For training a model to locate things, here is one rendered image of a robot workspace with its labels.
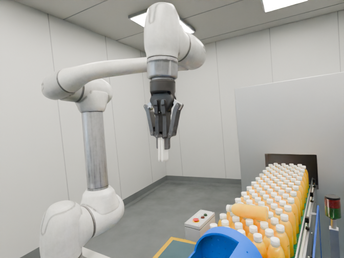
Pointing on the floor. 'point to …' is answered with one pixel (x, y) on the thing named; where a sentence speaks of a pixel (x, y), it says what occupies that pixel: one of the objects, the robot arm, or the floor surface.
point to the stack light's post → (334, 240)
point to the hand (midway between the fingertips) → (163, 149)
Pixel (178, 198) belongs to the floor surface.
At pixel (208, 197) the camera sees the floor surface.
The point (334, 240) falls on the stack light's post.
